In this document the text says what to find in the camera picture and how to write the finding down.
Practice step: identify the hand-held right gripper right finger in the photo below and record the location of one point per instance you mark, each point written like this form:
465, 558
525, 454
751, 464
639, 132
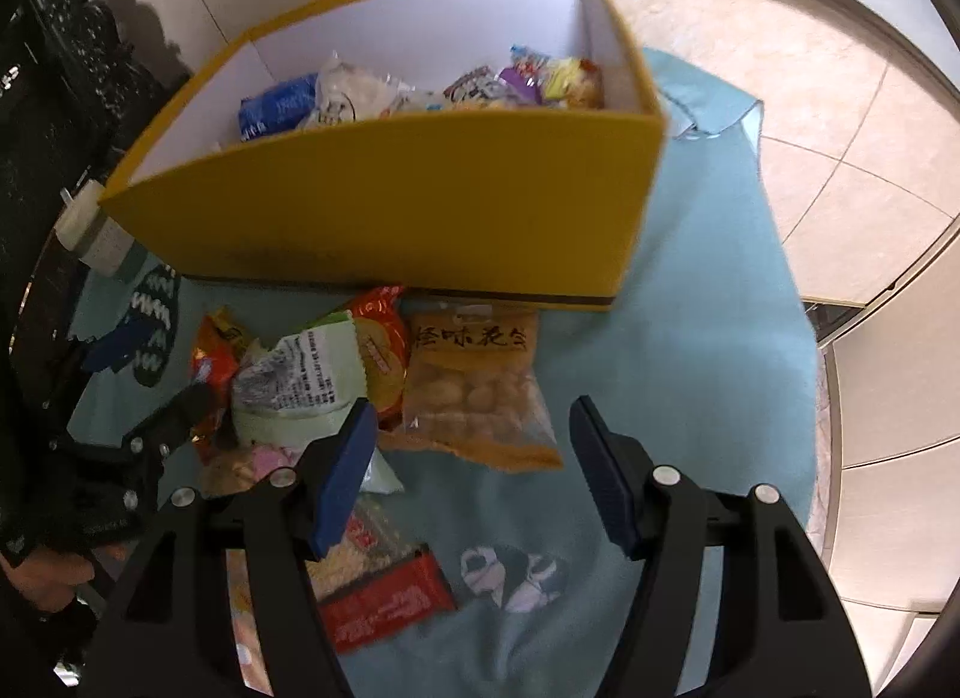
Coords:
604, 473

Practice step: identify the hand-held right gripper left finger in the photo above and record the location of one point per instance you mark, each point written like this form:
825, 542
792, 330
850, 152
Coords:
345, 477

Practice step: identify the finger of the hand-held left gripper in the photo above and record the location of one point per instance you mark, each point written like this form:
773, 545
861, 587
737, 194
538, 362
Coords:
120, 349
176, 417

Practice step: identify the yellow cardboard box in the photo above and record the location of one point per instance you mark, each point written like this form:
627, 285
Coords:
420, 210

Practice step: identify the dark blue snack packet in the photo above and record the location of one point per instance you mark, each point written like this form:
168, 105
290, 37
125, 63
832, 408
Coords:
277, 105

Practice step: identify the white snack packet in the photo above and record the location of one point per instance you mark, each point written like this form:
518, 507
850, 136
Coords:
356, 92

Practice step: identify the yellow green snack packet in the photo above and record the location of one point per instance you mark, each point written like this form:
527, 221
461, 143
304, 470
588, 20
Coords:
574, 83

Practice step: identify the purple edged snack packet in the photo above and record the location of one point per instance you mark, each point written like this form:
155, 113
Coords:
480, 84

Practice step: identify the small red blue snack packet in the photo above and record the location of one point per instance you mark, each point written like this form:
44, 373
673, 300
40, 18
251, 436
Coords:
531, 57

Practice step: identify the person's left hand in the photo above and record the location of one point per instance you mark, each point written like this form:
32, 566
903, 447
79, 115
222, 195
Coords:
49, 578

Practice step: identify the clear tan biscuit packet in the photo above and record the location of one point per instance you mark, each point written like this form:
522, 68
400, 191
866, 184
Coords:
225, 473

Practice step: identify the orange round cracker packet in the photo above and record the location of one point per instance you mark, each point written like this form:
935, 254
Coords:
379, 353

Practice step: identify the red foil snack packet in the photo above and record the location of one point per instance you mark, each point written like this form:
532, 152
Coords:
386, 604

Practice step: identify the orange peanut packet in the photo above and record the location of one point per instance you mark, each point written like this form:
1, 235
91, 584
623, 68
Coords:
469, 383

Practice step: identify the light blue printed cloth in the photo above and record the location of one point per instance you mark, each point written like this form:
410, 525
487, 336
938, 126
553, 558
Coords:
675, 293

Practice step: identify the black carved furniture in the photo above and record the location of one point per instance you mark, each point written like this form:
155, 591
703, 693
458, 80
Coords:
67, 83

